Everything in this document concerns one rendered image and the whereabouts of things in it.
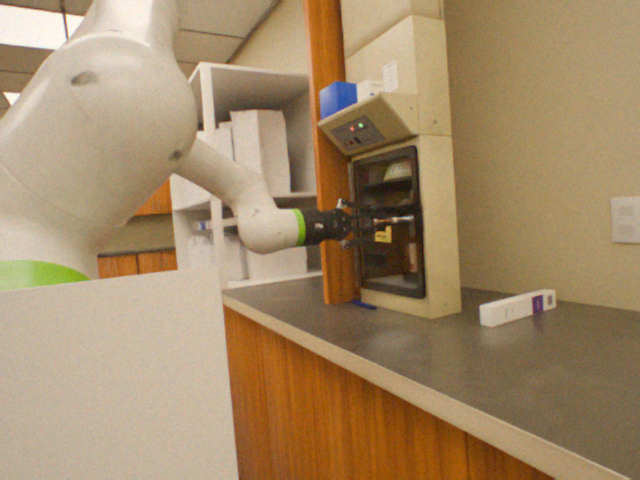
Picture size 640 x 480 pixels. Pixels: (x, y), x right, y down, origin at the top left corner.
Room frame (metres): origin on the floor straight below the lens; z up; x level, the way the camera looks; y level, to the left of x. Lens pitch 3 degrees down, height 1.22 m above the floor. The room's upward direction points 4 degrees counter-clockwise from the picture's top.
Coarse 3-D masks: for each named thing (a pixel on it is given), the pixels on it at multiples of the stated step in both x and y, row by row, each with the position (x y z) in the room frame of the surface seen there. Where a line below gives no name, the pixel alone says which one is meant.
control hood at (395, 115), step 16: (384, 96) 1.01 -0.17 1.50; (400, 96) 1.04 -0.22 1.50; (416, 96) 1.06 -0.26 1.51; (352, 112) 1.13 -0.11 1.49; (368, 112) 1.09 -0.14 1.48; (384, 112) 1.05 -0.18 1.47; (400, 112) 1.04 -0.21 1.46; (416, 112) 1.06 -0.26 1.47; (320, 128) 1.29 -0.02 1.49; (384, 128) 1.10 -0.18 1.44; (400, 128) 1.06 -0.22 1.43; (416, 128) 1.06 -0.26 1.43; (336, 144) 1.31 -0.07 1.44; (384, 144) 1.17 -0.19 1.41
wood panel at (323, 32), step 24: (312, 0) 1.36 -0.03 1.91; (336, 0) 1.40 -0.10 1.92; (312, 24) 1.35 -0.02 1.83; (336, 24) 1.40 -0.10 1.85; (312, 48) 1.35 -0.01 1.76; (336, 48) 1.39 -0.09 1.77; (312, 72) 1.35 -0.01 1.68; (336, 72) 1.39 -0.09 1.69; (312, 96) 1.36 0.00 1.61; (312, 120) 1.37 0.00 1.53; (336, 168) 1.38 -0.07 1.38; (336, 192) 1.37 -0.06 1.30; (336, 264) 1.36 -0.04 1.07; (336, 288) 1.36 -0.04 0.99
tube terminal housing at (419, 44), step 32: (416, 32) 1.07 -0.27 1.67; (352, 64) 1.31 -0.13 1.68; (384, 64) 1.17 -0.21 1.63; (416, 64) 1.07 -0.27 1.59; (448, 96) 1.12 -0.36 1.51; (448, 128) 1.11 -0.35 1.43; (352, 160) 1.34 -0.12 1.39; (448, 160) 1.11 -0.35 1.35; (448, 192) 1.11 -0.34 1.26; (448, 224) 1.10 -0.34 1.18; (448, 256) 1.10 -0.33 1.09; (448, 288) 1.10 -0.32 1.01
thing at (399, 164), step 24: (360, 168) 1.28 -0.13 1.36; (384, 168) 1.18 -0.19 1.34; (408, 168) 1.09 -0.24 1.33; (360, 192) 1.29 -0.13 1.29; (384, 192) 1.19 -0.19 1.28; (408, 192) 1.10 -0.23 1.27; (408, 240) 1.11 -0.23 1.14; (360, 264) 1.31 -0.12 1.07; (384, 264) 1.20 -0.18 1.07; (408, 264) 1.11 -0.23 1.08; (384, 288) 1.21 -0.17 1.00; (408, 288) 1.12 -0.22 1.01
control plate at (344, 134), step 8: (352, 120) 1.16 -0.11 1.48; (360, 120) 1.13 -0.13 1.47; (368, 120) 1.11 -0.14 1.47; (336, 128) 1.24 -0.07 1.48; (344, 128) 1.21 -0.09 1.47; (360, 128) 1.16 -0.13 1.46; (368, 128) 1.14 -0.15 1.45; (336, 136) 1.27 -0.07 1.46; (344, 136) 1.24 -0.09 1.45; (352, 136) 1.22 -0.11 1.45; (360, 136) 1.19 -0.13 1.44; (376, 136) 1.15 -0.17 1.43; (360, 144) 1.23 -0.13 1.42; (368, 144) 1.20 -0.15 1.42
